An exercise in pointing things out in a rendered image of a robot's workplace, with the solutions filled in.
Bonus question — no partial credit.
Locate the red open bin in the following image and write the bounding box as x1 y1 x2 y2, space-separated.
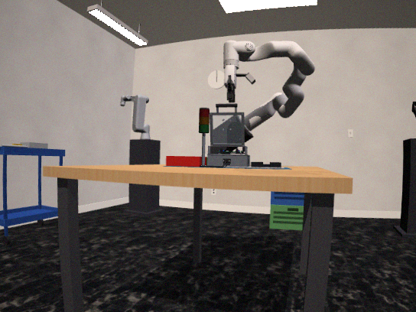
166 156 202 167

